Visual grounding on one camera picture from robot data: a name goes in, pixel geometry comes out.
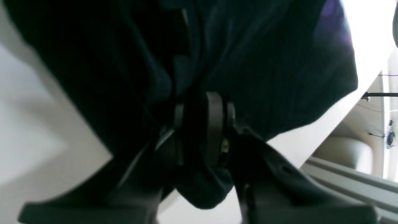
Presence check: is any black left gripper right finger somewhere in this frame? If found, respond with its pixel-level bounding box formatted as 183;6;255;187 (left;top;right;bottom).
206;92;378;224

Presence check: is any aluminium frame stand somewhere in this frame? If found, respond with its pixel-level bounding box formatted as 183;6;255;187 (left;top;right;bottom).
301;157;398;224

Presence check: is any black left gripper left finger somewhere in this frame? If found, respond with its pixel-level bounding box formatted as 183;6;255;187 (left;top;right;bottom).
18;104;184;224

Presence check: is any black t-shirt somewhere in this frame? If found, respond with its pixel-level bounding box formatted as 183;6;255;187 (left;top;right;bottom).
3;0;359;209

